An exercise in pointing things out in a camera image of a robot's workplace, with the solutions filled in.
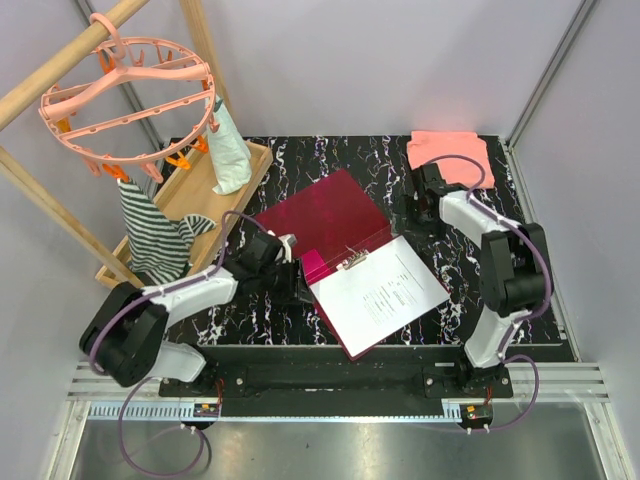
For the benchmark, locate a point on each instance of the white form paper sheet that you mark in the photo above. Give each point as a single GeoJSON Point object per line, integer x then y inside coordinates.
{"type": "Point", "coordinates": [369, 302]}

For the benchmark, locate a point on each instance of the mint green towel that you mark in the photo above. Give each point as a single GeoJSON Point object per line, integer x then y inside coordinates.
{"type": "Point", "coordinates": [229, 153]}

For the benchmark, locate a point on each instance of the pink round clip hanger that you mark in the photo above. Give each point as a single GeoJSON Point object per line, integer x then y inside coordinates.
{"type": "Point", "coordinates": [152, 98]}

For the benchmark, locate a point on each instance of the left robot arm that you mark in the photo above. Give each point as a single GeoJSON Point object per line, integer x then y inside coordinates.
{"type": "Point", "coordinates": [125, 339]}

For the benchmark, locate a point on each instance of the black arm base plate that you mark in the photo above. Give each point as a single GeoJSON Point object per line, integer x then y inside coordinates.
{"type": "Point", "coordinates": [320, 382]}

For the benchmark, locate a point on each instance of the red plastic clip folder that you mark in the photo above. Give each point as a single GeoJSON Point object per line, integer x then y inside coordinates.
{"type": "Point", "coordinates": [327, 218]}

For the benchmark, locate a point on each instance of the folded pink cloth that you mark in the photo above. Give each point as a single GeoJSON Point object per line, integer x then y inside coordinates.
{"type": "Point", "coordinates": [426, 145]}

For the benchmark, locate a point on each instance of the aluminium corner post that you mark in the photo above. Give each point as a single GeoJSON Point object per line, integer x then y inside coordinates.
{"type": "Point", "coordinates": [567, 41]}

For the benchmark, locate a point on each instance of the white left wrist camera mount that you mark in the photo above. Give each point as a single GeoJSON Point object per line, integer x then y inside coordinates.
{"type": "Point", "coordinates": [285, 250]}

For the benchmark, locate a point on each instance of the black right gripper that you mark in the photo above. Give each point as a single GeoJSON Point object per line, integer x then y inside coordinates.
{"type": "Point", "coordinates": [415, 200]}

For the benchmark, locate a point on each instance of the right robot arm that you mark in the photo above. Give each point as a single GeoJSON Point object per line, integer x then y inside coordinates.
{"type": "Point", "coordinates": [515, 274]}

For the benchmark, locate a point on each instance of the aluminium front rail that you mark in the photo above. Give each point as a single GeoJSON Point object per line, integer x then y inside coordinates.
{"type": "Point", "coordinates": [100, 385]}

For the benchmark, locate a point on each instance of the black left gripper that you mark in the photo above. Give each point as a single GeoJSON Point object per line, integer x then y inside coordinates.
{"type": "Point", "coordinates": [295, 290]}

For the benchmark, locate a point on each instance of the silver folder clip mechanism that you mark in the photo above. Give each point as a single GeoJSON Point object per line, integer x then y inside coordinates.
{"type": "Point", "coordinates": [353, 258]}

